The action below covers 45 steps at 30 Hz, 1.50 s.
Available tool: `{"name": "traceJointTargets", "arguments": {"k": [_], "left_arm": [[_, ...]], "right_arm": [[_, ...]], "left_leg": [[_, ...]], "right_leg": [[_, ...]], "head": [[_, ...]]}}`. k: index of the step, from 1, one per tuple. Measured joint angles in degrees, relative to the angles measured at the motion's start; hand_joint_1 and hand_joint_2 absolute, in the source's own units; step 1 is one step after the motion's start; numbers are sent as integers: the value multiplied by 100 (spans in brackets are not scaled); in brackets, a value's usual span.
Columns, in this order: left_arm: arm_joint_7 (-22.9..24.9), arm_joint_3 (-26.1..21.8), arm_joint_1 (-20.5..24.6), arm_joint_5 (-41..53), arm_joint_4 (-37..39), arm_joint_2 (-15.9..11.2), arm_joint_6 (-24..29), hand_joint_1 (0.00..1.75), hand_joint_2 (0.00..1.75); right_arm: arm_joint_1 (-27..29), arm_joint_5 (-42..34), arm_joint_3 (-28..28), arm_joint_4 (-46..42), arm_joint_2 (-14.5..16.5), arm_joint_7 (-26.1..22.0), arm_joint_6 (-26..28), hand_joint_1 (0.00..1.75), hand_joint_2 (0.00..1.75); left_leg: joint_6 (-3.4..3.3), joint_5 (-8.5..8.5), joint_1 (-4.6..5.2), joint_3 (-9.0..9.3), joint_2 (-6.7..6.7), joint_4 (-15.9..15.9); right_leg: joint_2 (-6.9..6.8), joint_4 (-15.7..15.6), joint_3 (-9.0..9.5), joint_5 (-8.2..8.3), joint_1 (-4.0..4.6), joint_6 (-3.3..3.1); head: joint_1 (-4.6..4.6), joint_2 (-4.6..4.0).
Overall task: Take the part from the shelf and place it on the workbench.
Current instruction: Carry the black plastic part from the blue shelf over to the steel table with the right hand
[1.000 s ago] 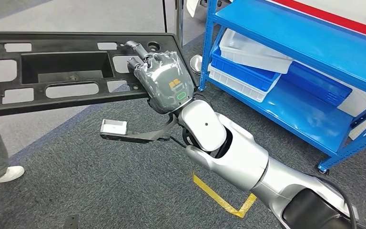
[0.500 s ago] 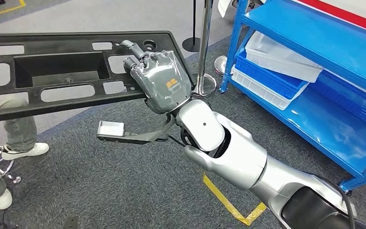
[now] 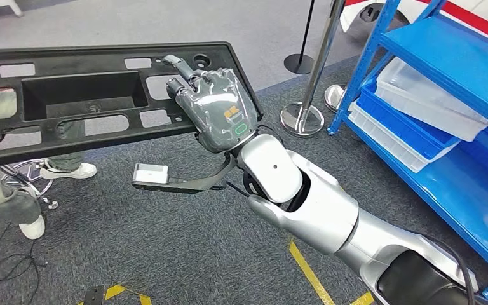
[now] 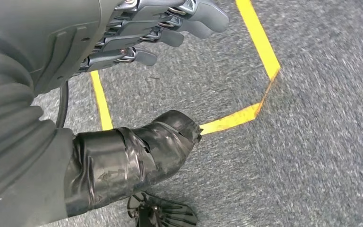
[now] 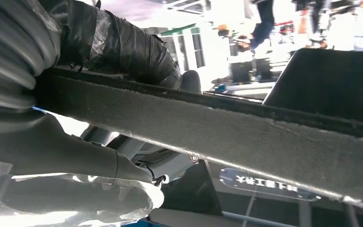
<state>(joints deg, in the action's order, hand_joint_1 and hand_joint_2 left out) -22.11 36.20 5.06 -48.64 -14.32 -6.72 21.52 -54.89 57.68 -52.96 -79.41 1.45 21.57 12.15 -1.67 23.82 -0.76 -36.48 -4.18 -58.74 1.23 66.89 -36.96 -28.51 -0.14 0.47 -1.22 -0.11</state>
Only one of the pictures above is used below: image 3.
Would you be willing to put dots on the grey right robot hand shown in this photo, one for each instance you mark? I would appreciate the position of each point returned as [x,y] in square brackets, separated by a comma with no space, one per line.
[223,113]

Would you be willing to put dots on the black plastic frame part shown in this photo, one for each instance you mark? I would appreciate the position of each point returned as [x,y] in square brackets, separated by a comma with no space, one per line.
[80,59]

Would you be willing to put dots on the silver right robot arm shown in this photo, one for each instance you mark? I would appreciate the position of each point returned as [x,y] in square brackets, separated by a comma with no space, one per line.
[319,210]

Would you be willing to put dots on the blue metal shelf rack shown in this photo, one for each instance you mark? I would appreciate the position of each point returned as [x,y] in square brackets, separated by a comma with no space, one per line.
[458,67]

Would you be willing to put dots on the black base stanchion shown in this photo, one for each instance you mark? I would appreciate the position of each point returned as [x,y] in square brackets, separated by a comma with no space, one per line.
[298,64]

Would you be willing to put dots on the yellow floor tape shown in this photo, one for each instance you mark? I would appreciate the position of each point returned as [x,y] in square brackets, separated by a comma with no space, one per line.
[115,290]
[308,269]

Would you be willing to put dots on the chrome chair base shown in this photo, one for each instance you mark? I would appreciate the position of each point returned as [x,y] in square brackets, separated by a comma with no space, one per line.
[23,179]

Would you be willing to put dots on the black robot foot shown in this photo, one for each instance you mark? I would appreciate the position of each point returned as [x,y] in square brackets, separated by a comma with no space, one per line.
[94,296]

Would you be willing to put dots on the person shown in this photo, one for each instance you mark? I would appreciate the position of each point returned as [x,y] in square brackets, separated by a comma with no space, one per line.
[0,202]

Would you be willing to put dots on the red barrier belt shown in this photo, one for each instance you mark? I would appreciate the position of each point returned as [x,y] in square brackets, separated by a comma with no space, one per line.
[479,23]

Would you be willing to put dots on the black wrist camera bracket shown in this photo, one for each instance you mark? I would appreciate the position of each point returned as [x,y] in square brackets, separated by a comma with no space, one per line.
[193,185]

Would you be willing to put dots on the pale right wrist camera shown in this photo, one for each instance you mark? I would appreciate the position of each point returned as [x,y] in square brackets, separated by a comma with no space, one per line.
[150,173]

